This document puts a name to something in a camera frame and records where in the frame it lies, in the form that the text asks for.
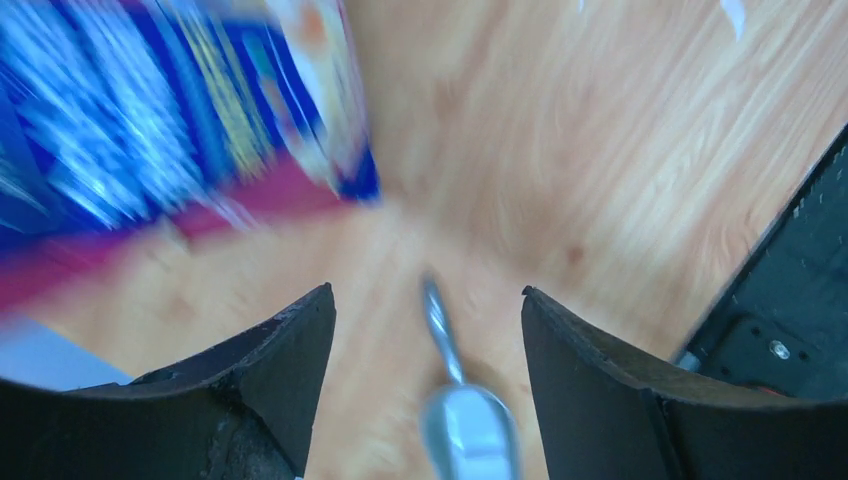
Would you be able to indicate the cat food bag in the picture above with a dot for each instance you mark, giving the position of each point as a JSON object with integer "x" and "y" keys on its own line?
{"x": 118, "y": 115}

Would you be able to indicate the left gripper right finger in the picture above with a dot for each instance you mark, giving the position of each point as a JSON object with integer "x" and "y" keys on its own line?
{"x": 609, "y": 410}

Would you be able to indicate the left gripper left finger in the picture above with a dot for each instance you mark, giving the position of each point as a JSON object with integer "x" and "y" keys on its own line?
{"x": 242, "y": 409}

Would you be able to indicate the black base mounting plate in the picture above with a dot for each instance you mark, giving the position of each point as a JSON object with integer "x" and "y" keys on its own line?
{"x": 780, "y": 325}

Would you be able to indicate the metal food scoop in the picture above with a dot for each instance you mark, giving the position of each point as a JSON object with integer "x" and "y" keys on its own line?
{"x": 467, "y": 430}

